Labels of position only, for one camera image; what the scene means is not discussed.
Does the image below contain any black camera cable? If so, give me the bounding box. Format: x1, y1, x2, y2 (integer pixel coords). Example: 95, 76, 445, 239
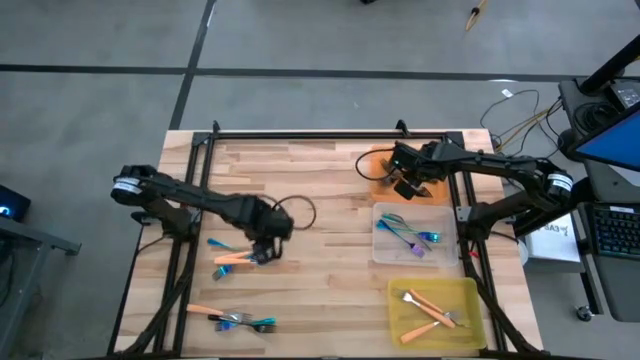
269, 193, 318, 232
355, 148, 397, 182

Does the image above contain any dark grey computer cart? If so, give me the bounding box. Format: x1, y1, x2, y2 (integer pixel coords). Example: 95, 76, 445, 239
574, 159, 640, 324

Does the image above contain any black right camera cable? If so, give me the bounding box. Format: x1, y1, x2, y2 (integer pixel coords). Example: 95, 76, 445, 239
355, 148, 397, 182

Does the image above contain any black left camera cable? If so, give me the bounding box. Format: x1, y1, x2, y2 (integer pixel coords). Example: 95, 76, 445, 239
269, 193, 318, 232

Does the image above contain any white printed cardboard box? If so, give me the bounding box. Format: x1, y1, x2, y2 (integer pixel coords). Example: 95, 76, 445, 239
523, 213, 581, 265

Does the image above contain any black floor cable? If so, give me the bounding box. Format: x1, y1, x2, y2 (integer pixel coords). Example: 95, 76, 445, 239
478, 88, 542, 147

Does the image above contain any black aluminium table frame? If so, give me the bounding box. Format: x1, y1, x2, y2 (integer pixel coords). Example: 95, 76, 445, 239
105, 118, 547, 360

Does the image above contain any dark grey side table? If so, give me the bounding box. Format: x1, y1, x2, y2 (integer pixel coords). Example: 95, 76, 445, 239
0, 214, 83, 354

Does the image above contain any yellow plastic bin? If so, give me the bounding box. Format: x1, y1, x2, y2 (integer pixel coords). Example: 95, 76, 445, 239
387, 276, 488, 351

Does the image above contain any clear plastic bin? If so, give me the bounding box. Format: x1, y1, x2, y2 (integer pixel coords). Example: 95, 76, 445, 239
371, 201, 460, 268

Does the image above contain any computer monitor blue screen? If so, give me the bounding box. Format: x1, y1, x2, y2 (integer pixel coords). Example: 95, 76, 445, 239
571, 102, 640, 174

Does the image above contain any wooden-handled silver fork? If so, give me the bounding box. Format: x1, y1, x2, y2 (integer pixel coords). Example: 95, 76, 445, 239
186, 303, 255, 323
213, 252, 266, 267
408, 287, 470, 329
398, 319, 454, 345
401, 291, 458, 330

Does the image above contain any black device blue light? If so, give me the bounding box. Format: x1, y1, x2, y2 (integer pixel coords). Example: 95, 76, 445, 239
0, 183, 32, 225

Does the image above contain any black power adapter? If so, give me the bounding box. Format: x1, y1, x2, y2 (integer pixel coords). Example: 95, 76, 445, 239
612, 82, 640, 109

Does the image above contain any black monitor stand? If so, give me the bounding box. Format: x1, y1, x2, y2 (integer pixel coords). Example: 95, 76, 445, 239
557, 33, 640, 162

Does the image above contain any yellow floor cable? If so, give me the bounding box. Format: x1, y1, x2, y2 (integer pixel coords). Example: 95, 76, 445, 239
494, 101, 565, 152

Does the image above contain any black computer keyboard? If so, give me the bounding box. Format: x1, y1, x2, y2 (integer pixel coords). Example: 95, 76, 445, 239
589, 203, 640, 261

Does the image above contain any orange plastic bin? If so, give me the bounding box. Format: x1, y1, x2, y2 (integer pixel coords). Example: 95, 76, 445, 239
368, 143, 452, 207

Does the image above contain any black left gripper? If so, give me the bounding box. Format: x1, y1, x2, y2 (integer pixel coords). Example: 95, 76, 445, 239
238, 197, 295, 265

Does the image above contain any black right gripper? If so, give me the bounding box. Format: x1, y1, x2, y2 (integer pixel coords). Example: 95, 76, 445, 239
392, 142, 451, 202

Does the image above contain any yellow-handled floor tool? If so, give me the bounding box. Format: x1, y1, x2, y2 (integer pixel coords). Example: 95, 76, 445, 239
464, 0, 490, 32

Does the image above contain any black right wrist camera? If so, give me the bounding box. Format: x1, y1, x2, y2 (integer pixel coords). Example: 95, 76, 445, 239
391, 143, 417, 171

